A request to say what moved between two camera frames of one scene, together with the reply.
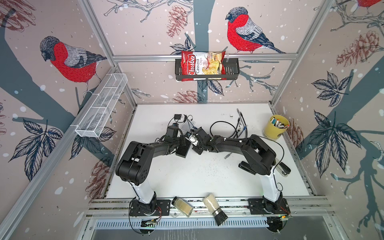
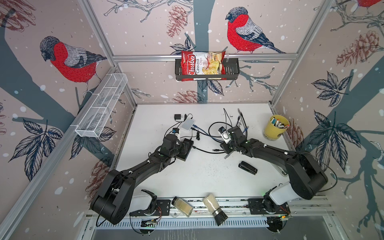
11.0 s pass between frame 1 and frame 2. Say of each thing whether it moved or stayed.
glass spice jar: stayed
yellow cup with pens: stayed
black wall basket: stayed
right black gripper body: moved
